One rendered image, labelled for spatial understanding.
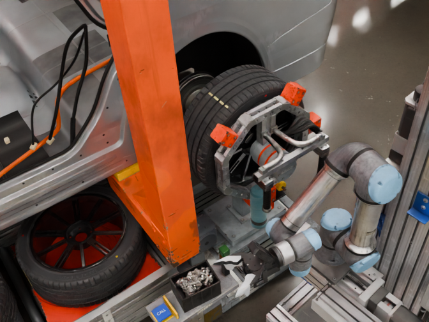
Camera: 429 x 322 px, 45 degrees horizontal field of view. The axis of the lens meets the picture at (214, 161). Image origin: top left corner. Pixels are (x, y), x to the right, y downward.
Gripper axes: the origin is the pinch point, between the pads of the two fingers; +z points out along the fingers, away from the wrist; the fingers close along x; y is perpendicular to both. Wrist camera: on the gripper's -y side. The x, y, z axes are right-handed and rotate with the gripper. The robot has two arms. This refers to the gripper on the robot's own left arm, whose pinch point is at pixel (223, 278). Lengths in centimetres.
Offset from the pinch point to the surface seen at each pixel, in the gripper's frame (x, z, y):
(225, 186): 75, -36, 35
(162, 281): 76, 6, 80
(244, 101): 81, -54, -3
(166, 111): 54, -9, -30
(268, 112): 74, -62, 3
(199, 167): 83, -28, 25
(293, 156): 57, -64, 18
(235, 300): 66, -29, 110
